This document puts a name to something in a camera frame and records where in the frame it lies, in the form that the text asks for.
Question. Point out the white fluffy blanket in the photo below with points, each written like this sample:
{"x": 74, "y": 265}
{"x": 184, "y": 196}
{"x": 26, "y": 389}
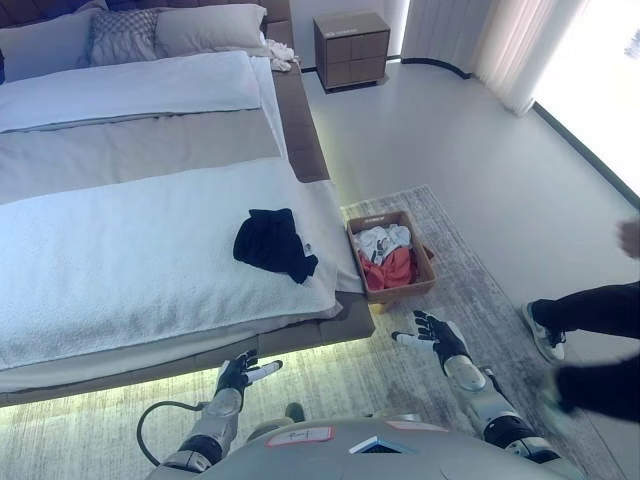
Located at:
{"x": 125, "y": 260}

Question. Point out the patterned grey cushion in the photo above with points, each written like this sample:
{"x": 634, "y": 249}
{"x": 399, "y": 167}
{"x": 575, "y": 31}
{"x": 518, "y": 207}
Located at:
{"x": 122, "y": 37}

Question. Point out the grey robot torso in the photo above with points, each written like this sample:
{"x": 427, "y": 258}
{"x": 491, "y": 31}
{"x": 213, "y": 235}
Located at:
{"x": 360, "y": 460}

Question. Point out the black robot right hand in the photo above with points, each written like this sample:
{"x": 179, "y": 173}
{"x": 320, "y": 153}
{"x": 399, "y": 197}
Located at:
{"x": 447, "y": 340}

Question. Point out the orange garment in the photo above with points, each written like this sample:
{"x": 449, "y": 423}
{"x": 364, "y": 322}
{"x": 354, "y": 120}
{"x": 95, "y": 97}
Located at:
{"x": 390, "y": 272}

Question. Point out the black garment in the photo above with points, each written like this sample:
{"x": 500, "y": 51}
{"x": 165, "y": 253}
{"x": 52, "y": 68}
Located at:
{"x": 272, "y": 245}

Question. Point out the black robot left foot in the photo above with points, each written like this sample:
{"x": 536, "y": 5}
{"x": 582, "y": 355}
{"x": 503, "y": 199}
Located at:
{"x": 295, "y": 412}

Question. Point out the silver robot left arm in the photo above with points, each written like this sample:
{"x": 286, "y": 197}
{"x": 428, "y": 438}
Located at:
{"x": 215, "y": 425}

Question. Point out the grey duvet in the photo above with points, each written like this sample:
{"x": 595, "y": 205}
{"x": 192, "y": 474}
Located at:
{"x": 125, "y": 155}

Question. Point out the bed with white blanket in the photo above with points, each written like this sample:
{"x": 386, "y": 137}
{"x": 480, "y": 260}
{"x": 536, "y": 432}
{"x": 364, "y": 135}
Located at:
{"x": 302, "y": 140}

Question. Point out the crumpled white cloth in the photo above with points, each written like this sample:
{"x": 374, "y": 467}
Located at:
{"x": 280, "y": 52}

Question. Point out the plain grey pillow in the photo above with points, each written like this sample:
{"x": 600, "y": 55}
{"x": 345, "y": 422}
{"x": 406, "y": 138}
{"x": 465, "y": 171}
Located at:
{"x": 45, "y": 45}

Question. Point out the brown laundry basket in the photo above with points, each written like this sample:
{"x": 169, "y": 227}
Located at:
{"x": 400, "y": 295}

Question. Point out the beige pillow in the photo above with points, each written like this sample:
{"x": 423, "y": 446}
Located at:
{"x": 210, "y": 30}

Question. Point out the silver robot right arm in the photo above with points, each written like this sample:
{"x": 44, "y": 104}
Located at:
{"x": 495, "y": 415}

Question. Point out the white folded duvet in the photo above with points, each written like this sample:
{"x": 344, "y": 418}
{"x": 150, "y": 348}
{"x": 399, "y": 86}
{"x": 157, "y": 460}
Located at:
{"x": 125, "y": 90}

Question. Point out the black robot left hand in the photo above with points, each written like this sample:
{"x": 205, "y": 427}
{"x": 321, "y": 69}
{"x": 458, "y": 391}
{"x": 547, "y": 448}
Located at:
{"x": 235, "y": 375}

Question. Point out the grey white sneaker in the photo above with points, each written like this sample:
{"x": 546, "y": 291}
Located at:
{"x": 545, "y": 332}

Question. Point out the brown wooden nightstand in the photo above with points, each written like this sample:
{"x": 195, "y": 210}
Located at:
{"x": 352, "y": 50}

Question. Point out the pale bed sheet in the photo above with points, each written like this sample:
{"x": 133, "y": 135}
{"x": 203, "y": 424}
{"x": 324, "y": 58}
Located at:
{"x": 270, "y": 110}

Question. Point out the white curtain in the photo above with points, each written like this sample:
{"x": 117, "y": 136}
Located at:
{"x": 480, "y": 45}

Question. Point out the white clothes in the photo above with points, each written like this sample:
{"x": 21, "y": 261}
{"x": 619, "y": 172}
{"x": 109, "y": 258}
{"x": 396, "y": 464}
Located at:
{"x": 395, "y": 235}

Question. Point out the person leg black trousers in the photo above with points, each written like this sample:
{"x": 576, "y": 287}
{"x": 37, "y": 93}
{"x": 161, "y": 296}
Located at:
{"x": 595, "y": 305}
{"x": 600, "y": 395}

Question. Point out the grey patterned rug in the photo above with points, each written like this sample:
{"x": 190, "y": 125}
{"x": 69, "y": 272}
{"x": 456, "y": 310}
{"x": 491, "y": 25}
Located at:
{"x": 450, "y": 250}

